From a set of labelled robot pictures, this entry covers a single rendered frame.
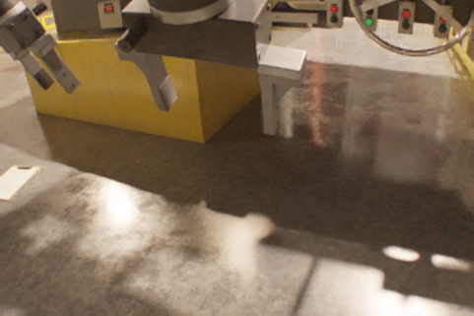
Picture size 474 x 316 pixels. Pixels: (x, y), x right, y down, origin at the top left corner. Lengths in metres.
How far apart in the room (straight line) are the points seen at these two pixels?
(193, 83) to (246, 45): 1.53
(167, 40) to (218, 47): 0.05
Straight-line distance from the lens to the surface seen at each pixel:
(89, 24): 2.85
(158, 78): 0.40
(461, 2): 1.80
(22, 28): 0.57
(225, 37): 0.29
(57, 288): 1.32
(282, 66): 0.30
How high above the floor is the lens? 0.91
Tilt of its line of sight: 28 degrees down
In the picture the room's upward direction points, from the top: 4 degrees counter-clockwise
